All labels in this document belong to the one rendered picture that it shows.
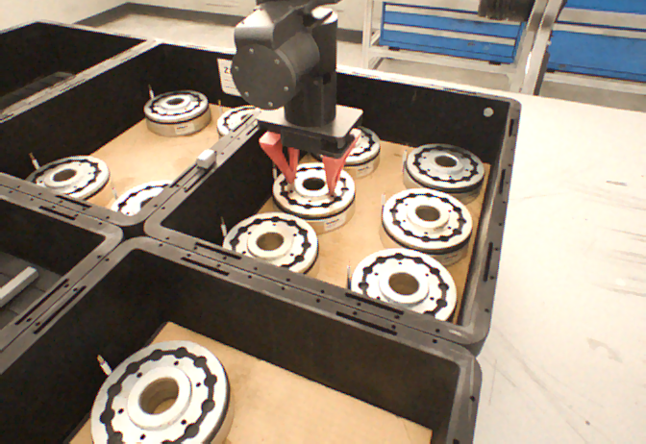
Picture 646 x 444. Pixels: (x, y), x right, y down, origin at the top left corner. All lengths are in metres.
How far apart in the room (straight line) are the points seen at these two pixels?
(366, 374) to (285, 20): 0.29
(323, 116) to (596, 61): 2.16
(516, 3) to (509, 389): 1.05
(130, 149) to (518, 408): 0.63
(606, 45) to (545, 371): 2.05
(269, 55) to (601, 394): 0.52
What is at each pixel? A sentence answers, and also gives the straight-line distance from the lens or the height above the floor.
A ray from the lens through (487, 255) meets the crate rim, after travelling 0.40.
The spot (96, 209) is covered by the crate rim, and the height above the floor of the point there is 0.93.
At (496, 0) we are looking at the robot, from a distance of 1.37.
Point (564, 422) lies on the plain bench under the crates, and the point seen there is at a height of 0.70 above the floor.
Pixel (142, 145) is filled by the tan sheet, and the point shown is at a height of 0.83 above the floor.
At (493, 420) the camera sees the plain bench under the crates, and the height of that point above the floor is 0.70.
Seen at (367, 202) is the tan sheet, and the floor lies 0.83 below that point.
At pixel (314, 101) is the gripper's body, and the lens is 0.44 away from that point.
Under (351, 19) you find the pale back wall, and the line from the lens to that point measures 3.51.
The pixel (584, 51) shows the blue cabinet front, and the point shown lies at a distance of 2.51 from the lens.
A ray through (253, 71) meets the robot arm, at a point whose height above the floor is 1.05.
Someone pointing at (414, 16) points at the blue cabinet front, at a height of 0.49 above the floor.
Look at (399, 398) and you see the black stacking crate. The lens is 0.37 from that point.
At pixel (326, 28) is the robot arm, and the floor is 1.06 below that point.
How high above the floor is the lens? 1.19
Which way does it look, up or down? 40 degrees down
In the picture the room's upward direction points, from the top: straight up
